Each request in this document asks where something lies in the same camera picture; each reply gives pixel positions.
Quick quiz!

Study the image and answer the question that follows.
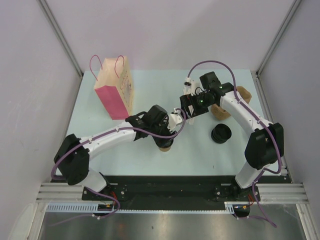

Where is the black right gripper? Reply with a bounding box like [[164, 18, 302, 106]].
[[180, 91, 215, 120]]

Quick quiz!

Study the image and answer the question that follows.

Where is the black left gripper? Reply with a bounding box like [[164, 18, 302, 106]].
[[149, 116, 177, 148]]

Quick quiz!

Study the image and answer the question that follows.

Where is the brown paper cup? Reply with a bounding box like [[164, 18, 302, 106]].
[[159, 146, 171, 152]]

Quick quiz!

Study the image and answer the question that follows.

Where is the pink paper gift bag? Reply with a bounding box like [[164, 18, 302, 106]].
[[91, 55, 134, 120]]

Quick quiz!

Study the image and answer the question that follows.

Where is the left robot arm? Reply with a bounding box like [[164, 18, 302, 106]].
[[54, 105, 183, 200]]

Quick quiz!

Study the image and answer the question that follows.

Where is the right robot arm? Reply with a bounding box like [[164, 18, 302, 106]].
[[179, 71, 284, 201]]

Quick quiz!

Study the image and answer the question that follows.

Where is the brown pulp cup carrier stack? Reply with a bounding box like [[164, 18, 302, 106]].
[[210, 86, 252, 121]]

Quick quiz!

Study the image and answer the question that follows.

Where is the white wrapped straws bundle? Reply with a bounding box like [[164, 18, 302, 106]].
[[185, 105, 195, 125]]

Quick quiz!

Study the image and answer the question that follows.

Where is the black cup lid stack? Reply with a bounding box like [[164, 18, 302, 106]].
[[210, 123, 232, 144]]

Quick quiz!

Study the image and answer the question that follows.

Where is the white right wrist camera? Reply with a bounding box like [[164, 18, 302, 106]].
[[183, 77, 200, 96]]

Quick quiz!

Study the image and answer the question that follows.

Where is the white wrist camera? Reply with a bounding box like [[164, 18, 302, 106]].
[[167, 108, 185, 131], [183, 77, 200, 96]]

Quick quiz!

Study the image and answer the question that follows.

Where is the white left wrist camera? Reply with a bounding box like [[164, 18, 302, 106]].
[[167, 108, 185, 131]]

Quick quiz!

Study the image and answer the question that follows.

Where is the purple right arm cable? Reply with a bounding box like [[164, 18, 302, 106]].
[[187, 59, 285, 228]]

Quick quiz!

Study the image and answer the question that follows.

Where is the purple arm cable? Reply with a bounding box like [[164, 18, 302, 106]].
[[187, 59, 285, 228], [48, 108, 186, 227]]

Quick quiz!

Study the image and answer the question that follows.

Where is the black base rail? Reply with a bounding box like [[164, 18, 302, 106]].
[[51, 174, 292, 212]]

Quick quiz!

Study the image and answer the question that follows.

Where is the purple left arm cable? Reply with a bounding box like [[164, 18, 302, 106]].
[[48, 108, 186, 227]]

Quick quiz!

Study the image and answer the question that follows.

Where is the right aluminium frame post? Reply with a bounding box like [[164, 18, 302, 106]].
[[255, 0, 304, 77]]

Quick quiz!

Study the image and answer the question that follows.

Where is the aluminium frame post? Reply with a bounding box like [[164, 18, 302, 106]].
[[36, 0, 84, 79], [255, 0, 304, 77]]

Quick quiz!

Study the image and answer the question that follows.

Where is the left aluminium frame post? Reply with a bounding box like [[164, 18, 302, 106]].
[[36, 0, 84, 79]]

